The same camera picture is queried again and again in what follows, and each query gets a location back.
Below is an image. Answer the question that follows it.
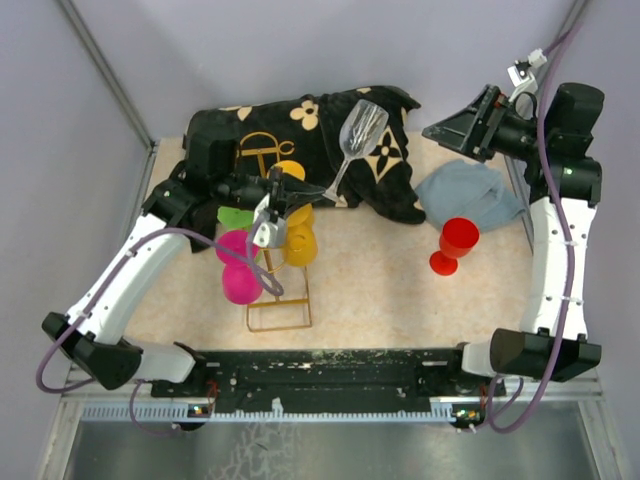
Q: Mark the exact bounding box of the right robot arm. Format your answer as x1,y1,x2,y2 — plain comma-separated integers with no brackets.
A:
422,82,605,396

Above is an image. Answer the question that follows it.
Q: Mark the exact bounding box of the red plastic wine glass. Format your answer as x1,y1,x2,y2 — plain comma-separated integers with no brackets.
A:
429,217,480,276

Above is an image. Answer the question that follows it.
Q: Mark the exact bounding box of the gold wire glass rack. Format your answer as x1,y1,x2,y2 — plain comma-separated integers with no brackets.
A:
237,131,313,333

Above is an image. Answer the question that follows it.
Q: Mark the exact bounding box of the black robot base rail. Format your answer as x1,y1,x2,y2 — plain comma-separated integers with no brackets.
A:
151,348,490,414

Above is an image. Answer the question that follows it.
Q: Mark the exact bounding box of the clear wine glass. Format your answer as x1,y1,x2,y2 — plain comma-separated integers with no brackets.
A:
323,99,389,202

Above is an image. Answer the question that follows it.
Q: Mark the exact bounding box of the orange plastic wine glass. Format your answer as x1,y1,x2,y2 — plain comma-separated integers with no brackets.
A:
267,160,306,183

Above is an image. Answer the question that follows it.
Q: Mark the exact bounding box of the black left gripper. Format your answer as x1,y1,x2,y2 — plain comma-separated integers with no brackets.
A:
214,166,326,223

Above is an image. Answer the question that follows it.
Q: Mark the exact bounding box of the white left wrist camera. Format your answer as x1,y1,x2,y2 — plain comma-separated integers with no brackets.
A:
250,194,287,248

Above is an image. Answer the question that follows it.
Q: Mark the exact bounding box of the black patterned plush blanket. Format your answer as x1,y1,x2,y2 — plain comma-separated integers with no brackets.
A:
182,85,426,225

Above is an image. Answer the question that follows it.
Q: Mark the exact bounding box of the pink plastic wine glass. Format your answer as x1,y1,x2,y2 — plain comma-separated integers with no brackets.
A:
216,230,263,305

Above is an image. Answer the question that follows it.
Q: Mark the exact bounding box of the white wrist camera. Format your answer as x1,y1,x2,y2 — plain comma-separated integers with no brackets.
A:
250,194,287,248
507,48,547,101

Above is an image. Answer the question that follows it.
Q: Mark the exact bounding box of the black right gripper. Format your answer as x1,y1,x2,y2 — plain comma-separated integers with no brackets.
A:
422,85,551,163

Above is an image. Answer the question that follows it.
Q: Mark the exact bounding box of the light blue denim cloth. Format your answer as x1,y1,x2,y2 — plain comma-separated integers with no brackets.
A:
415,159,526,233

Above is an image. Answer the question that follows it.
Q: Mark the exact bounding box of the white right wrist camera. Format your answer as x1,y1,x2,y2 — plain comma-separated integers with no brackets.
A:
507,48,547,101

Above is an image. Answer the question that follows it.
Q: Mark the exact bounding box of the green plastic wine glass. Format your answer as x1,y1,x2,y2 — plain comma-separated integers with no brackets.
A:
217,206,254,231

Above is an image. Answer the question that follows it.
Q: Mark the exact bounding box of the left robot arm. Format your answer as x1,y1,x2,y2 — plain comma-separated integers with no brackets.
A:
36,134,327,397

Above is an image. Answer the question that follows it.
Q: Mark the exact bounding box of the grey cable duct strip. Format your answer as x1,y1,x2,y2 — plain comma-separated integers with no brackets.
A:
80,397,479,424

